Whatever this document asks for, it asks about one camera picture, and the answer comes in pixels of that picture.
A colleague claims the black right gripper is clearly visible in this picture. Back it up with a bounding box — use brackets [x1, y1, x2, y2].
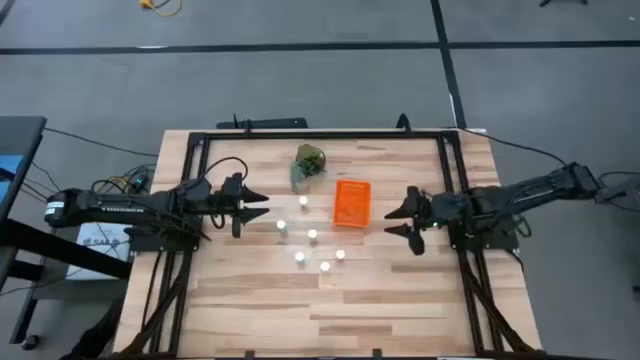
[383, 185, 454, 257]

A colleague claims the grey stand foot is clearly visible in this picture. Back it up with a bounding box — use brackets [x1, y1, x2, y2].
[594, 174, 640, 211]

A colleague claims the black aluminium table frame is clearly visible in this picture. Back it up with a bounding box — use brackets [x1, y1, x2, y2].
[118, 128, 544, 360]

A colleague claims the person's foot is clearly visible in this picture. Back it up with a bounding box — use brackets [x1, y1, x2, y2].
[59, 299, 124, 360]

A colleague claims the potted green succulent plant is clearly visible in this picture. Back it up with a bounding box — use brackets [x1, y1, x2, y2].
[289, 143, 328, 195]

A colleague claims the black router with antenna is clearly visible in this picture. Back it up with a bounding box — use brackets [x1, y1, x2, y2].
[215, 113, 309, 131]

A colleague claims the orange plastic basket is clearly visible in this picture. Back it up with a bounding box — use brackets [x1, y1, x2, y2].
[333, 179, 373, 229]

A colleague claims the black desk leg frame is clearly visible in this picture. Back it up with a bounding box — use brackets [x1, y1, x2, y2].
[0, 218, 134, 346]

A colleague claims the yellow floor cable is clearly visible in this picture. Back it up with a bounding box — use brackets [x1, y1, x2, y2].
[105, 174, 132, 194]

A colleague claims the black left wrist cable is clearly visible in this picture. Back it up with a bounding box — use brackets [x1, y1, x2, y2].
[199, 156, 250, 231]

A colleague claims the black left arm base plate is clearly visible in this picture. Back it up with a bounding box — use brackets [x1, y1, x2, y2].
[124, 224, 201, 254]

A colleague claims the yellow extension cable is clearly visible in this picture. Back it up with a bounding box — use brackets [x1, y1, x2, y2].
[138, 0, 183, 18]

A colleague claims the black looped floor cable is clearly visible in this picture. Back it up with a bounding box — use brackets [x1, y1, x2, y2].
[597, 170, 640, 214]

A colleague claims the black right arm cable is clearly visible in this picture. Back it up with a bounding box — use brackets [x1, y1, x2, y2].
[462, 127, 570, 166]

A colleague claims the blue screen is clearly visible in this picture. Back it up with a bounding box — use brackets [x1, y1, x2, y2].
[0, 154, 25, 201]

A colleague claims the black power adapter green light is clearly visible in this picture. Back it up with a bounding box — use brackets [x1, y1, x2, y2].
[119, 169, 151, 194]

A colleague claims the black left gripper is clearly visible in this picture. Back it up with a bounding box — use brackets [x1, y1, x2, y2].
[212, 173, 271, 239]

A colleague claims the white printed cardboard box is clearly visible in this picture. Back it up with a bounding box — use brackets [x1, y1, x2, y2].
[67, 222, 135, 281]

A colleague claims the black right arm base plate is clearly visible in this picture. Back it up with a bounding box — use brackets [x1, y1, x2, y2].
[447, 222, 521, 251]

